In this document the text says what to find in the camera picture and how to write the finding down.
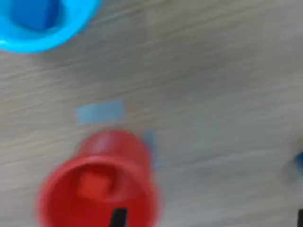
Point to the blue cube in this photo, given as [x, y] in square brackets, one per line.
[30, 14]
[299, 162]

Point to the blue plastic cup bin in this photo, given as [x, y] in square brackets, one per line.
[71, 30]

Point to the red cube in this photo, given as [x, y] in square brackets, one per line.
[94, 186]

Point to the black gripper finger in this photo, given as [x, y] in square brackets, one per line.
[119, 217]
[300, 218]

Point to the blue-grey tape marker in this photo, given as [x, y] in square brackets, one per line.
[100, 111]

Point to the red plastic cup bin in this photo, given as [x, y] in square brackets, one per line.
[59, 201]

